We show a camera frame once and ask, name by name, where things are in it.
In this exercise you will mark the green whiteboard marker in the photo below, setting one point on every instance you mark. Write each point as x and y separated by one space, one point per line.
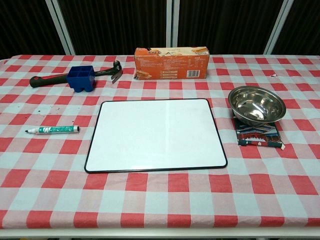
53 129

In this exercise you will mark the red and white checked tablecloth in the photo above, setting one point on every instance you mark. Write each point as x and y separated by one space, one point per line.
160 195

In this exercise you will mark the orange snack box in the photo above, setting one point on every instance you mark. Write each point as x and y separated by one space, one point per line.
172 65

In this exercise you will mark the blue plastic compartment holder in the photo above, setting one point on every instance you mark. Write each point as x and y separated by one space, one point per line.
82 78

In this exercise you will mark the stainless steel bowl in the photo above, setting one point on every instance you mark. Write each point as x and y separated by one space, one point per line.
256 105

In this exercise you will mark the dark printed snack packet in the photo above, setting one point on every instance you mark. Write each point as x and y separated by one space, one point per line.
257 136

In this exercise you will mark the red and black claw hammer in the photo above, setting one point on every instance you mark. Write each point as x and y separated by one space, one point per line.
45 79

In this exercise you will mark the white board with black frame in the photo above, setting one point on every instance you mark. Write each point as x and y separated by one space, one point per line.
155 132

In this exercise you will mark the white metal frame post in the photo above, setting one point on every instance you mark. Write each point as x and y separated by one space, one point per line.
278 27
172 25
63 27

